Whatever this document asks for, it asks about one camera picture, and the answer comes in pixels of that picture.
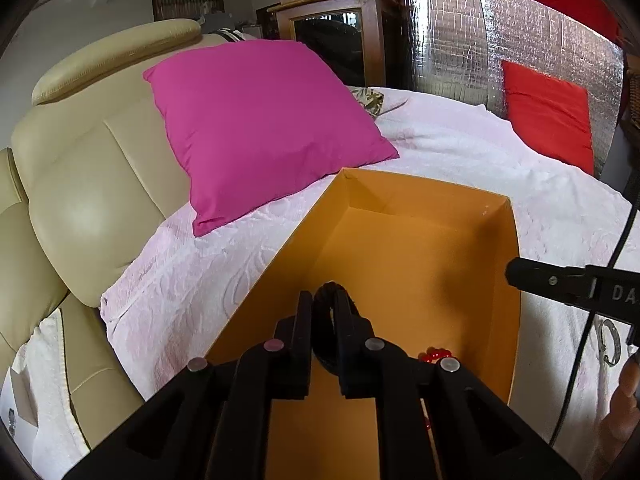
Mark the person's right hand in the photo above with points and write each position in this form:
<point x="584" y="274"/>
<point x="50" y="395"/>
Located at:
<point x="627" y="400"/>

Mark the red pillow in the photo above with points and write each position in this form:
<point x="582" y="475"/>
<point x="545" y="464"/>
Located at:
<point x="545" y="115"/>

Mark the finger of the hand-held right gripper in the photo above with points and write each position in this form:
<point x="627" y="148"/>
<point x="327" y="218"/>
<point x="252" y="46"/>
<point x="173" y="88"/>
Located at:
<point x="540" y="277"/>

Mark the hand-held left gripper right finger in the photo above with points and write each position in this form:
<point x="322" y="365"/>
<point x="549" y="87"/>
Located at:
<point x="345" y="340"/>

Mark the white textured blanket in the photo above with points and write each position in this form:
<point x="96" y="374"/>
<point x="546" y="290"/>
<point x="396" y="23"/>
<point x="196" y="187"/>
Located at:
<point x="450" y="150"/>

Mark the silver foil insulation sheet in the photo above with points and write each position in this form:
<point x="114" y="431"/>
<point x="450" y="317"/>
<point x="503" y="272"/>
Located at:
<point x="450" y="35"/>

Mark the beige leather sofa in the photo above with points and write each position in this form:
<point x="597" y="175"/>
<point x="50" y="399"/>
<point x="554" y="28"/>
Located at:
<point x="85" y="160"/>

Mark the grey striped cushion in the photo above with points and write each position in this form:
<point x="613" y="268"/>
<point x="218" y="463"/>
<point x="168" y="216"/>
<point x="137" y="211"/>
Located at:
<point x="225" y="25"/>

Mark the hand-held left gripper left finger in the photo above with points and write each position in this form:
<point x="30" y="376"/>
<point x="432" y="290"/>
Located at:
<point x="303" y="340"/>

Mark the wooden glass-door cabinet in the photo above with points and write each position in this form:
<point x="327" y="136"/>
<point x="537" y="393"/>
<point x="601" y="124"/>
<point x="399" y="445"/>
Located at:
<point x="370" y="15"/>

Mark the white towel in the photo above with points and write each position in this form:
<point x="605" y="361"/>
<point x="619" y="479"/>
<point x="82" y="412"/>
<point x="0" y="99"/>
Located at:
<point x="45" y="385"/>

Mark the orange cardboard box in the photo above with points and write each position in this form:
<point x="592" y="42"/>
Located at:
<point x="410" y="270"/>

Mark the pink pillow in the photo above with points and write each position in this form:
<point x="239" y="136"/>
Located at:
<point x="260" y="125"/>

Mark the leaf-patterned cushion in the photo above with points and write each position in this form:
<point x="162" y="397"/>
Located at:
<point x="369" y="101"/>

